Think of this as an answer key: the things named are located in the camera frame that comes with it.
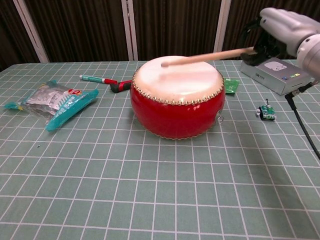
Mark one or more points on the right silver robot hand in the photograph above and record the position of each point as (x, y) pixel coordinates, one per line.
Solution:
(282, 27)

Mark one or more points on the wooden drumstick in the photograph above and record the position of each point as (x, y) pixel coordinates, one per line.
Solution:
(200, 57)

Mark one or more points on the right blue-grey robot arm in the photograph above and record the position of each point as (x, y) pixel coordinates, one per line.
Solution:
(310, 55)

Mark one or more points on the red and white drum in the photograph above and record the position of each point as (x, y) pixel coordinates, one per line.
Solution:
(175, 112)

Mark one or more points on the dark ribbed partition panel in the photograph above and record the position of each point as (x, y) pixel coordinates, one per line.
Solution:
(11, 37)
(175, 27)
(240, 15)
(82, 30)

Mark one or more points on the silver product box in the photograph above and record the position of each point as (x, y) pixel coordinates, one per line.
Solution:
(270, 77)

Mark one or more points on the green sachet packet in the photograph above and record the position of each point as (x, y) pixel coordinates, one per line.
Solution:
(231, 86)

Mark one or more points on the small green circuit module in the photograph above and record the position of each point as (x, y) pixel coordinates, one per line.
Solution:
(266, 112)

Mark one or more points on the red and black claw hammer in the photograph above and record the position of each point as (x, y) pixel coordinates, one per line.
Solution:
(120, 87)

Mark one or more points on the green and red marker pen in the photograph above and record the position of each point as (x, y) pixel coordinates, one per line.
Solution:
(95, 79)

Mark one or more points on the green checked tablecloth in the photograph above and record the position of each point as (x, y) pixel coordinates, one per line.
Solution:
(150, 200)

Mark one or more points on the teal and silver snack bag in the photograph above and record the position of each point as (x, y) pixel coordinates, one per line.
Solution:
(57, 102)

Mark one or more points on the white partition frame post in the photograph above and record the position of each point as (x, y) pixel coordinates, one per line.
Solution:
(222, 32)
(31, 32)
(130, 32)

